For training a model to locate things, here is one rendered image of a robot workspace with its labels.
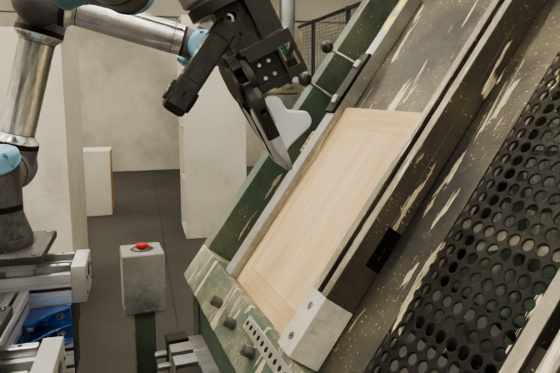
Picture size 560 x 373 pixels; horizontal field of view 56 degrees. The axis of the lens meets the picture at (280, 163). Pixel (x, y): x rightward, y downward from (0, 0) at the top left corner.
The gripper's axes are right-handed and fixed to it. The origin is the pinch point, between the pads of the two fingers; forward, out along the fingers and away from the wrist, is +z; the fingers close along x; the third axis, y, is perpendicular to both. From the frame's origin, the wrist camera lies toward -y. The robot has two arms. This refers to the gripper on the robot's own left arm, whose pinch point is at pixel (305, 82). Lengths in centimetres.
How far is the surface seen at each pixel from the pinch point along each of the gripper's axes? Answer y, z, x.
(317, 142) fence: -3.2, 9.8, 15.4
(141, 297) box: 36, -3, 70
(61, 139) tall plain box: 207, -40, -4
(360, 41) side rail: 5.5, 13.7, -30.3
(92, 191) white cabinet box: 477, 25, -42
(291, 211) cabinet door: -1.9, 11.4, 36.5
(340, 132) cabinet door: -10.2, 11.3, 12.8
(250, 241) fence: 9.0, 9.2, 46.2
